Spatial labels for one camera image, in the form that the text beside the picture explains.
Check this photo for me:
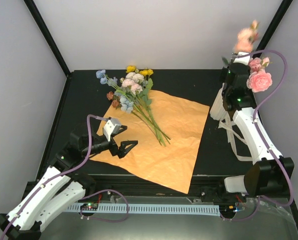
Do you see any artificial flower bunch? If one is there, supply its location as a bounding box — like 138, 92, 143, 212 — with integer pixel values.
95, 65, 171, 146

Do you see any peach cream rose stem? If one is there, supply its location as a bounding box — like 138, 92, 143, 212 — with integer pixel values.
221, 20, 259, 67

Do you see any cream ribbon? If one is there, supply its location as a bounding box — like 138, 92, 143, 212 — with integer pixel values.
218, 114, 253, 162

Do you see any orange wrapping paper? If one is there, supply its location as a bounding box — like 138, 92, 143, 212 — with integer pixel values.
91, 90, 210, 194

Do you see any pink rose stem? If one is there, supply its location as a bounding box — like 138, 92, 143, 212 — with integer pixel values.
246, 57, 273, 93

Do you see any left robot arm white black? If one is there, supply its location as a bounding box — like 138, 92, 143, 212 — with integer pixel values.
0, 118, 138, 240

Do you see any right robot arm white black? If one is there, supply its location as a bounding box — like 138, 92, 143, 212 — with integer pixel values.
216, 62, 294, 202

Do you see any white ribbed vase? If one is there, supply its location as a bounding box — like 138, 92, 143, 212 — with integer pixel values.
209, 84, 229, 121

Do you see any left circuit board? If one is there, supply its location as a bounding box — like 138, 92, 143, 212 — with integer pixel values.
80, 202, 98, 211

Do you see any circuit board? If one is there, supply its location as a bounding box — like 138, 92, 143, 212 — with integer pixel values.
80, 202, 98, 211
224, 205, 245, 213

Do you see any right circuit board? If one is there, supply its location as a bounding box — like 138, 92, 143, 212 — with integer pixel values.
224, 205, 245, 213

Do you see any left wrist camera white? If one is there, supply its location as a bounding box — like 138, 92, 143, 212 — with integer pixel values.
103, 117, 122, 142

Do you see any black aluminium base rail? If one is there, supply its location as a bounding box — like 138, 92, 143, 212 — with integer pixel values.
26, 173, 292, 205

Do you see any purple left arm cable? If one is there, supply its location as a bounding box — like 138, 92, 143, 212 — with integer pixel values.
0, 114, 110, 240

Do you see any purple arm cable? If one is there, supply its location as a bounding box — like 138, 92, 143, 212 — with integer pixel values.
220, 49, 295, 222
0, 114, 110, 240

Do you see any right black frame post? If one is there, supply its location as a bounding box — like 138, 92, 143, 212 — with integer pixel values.
256, 0, 293, 51

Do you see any black frame post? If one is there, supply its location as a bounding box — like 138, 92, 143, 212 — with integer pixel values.
256, 0, 293, 51
23, 0, 71, 77

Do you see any light blue cable duct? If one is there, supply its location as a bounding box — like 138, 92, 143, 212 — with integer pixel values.
63, 202, 221, 217

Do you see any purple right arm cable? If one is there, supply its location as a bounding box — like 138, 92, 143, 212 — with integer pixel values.
220, 49, 295, 222

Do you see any left black frame post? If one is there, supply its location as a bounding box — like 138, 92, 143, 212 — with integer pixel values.
23, 0, 71, 77

